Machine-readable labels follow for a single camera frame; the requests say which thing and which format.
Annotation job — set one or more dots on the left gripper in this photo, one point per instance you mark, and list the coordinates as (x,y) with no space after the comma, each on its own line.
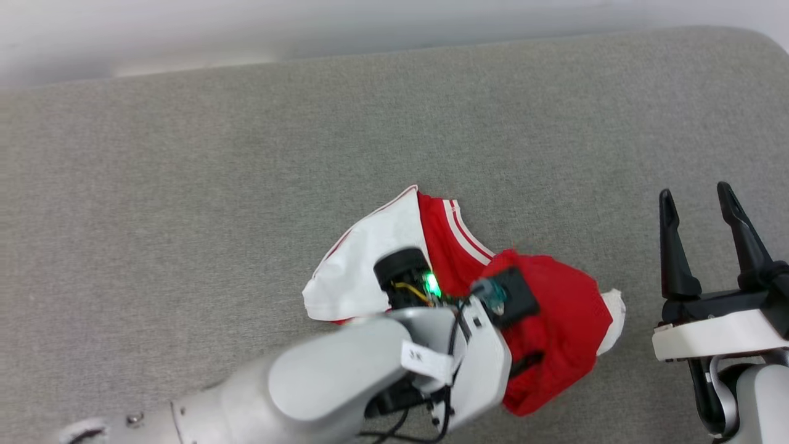
(487,370)

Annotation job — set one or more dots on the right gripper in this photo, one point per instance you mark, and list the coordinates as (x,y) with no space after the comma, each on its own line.
(721,333)

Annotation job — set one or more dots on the red white basketball jersey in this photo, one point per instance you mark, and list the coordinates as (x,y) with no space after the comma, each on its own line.
(555,308)

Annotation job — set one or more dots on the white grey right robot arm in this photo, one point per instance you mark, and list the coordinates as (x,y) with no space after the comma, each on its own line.
(764,401)

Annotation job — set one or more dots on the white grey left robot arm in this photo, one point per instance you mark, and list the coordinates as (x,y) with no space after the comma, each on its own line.
(320,382)

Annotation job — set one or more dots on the white paper label tag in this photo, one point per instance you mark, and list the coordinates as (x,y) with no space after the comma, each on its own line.
(422,359)

